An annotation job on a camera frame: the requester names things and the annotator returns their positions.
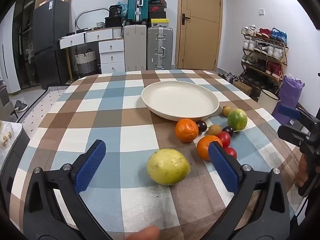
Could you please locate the pile of loose sneakers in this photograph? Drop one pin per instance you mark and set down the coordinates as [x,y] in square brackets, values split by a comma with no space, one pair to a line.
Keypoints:
[226,77]

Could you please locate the orange mandarin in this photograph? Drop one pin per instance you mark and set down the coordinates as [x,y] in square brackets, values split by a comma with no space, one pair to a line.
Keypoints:
[186,130]
[203,147]

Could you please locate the red and black shoe box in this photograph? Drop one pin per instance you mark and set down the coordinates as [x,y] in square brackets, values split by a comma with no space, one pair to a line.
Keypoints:
[157,8]

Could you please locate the purple bag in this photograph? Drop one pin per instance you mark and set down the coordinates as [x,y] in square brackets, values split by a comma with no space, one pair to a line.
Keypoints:
[287,92]

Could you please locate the beige suitcase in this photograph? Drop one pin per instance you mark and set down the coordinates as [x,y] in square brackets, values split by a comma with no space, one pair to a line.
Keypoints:
[135,47]

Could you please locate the teal suitcase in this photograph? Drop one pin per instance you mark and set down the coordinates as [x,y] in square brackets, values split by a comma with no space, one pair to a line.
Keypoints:
[137,2]

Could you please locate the wooden shoe rack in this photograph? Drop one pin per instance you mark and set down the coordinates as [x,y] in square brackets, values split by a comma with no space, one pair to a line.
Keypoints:
[283,62]

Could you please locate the green citrus fruit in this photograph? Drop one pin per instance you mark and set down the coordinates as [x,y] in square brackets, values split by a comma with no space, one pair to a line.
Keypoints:
[237,119]

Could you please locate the person's left hand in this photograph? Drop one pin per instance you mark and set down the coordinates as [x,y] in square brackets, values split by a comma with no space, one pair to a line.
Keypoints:
[143,233]

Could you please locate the silver hoop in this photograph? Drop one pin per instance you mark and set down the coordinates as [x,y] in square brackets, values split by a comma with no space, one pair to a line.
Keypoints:
[86,13]

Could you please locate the woven laundry basket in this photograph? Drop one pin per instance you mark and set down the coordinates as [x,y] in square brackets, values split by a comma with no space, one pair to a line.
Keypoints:
[85,62]

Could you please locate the dark cherry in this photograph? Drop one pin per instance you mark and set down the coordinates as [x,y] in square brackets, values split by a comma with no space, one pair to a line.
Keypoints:
[202,126]
[228,131]

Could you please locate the black bag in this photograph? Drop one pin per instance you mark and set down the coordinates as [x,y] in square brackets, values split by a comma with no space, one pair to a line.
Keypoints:
[113,17]

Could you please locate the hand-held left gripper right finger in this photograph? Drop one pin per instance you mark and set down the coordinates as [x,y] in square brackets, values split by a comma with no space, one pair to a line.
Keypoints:
[222,167]

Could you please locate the row of sneakers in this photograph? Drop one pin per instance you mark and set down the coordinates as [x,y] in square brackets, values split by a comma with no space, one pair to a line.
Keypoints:
[265,51]

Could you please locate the brown longan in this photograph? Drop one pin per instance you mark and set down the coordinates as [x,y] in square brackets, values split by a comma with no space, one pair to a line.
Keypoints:
[214,129]
[226,111]

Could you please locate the person's right hand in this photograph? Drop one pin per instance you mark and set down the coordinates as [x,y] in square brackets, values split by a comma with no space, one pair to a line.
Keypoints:
[302,172]

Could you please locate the large yellow fruit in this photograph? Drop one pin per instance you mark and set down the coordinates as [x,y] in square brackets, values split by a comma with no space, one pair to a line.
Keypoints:
[168,167]

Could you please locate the white desk with drawers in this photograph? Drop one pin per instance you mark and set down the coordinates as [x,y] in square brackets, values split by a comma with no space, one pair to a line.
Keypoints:
[111,47]

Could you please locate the red cherry tomato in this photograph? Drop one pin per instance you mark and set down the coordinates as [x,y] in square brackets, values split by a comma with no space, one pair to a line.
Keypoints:
[231,152]
[223,138]

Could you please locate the yellow and black shoe box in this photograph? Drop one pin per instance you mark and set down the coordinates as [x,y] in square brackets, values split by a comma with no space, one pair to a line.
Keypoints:
[158,22]

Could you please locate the silver suitcase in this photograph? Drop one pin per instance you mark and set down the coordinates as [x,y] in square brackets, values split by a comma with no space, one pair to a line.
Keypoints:
[160,47]

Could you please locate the white bucket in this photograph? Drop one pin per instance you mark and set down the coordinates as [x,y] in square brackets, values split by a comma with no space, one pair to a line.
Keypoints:
[267,100]

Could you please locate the cream round plate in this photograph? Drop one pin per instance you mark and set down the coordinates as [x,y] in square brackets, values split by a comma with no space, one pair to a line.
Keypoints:
[180,100]

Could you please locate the dark grey refrigerator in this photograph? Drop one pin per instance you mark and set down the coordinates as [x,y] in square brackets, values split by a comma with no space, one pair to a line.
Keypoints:
[50,42]

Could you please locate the blue plastic bag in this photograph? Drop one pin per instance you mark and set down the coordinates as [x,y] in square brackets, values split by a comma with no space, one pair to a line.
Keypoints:
[124,7]

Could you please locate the pair of grey slippers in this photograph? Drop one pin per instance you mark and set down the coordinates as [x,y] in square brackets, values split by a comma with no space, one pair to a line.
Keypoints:
[21,106]

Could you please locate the dark open wardrobe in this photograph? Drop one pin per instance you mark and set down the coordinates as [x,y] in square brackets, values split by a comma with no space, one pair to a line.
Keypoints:
[23,42]

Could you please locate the wooden door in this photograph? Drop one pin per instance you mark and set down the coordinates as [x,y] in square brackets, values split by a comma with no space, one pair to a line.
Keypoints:
[198,25]

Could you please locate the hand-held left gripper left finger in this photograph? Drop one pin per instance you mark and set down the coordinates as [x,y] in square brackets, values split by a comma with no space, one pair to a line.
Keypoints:
[89,166]

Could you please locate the checked tablecloth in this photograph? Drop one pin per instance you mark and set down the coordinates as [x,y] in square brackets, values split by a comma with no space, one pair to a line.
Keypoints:
[105,110]

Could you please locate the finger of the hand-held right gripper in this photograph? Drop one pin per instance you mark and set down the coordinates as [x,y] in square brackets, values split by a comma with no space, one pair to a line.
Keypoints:
[288,111]
[287,132]

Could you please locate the plain black shoe box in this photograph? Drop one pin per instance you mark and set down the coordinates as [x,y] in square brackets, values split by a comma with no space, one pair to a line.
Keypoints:
[158,14]

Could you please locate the patterned floor rug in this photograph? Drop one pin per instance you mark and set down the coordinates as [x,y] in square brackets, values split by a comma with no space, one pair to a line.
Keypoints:
[42,102]

